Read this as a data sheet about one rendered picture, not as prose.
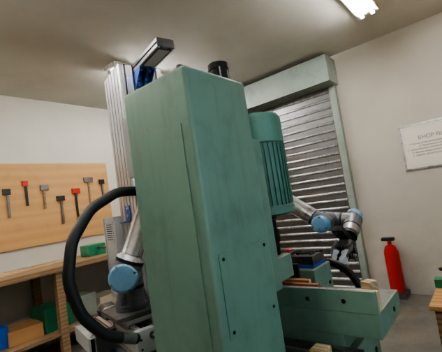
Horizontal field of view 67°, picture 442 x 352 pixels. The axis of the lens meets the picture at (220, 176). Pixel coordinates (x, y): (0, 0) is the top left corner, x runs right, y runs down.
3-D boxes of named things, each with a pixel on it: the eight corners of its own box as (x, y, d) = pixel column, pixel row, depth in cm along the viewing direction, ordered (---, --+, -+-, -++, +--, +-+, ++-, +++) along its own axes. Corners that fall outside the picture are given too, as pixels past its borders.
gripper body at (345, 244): (356, 262, 137) (361, 243, 145) (349, 246, 134) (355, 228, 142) (338, 262, 141) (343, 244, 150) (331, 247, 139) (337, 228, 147)
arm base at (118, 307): (111, 309, 150) (108, 287, 151) (142, 299, 159) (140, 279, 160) (122, 316, 138) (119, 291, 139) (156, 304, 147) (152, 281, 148)
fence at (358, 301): (380, 313, 81) (376, 290, 81) (378, 315, 80) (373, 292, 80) (201, 297, 119) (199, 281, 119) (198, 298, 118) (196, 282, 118)
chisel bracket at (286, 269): (295, 279, 104) (291, 252, 105) (272, 293, 93) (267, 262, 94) (275, 279, 109) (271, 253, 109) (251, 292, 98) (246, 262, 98)
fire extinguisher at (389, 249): (410, 293, 343) (399, 235, 347) (407, 299, 328) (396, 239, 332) (392, 292, 354) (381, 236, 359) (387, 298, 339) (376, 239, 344)
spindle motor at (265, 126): (305, 209, 105) (289, 114, 108) (277, 217, 92) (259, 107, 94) (258, 214, 116) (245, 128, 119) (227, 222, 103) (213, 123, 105)
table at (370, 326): (409, 299, 103) (405, 280, 103) (384, 341, 79) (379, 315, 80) (249, 289, 141) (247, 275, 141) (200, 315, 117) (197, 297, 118)
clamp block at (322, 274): (335, 286, 117) (330, 260, 118) (320, 298, 107) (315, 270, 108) (297, 284, 127) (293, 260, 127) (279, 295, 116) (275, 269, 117)
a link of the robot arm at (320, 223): (244, 165, 163) (334, 218, 140) (254, 165, 173) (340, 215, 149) (234, 186, 167) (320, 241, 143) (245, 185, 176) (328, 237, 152)
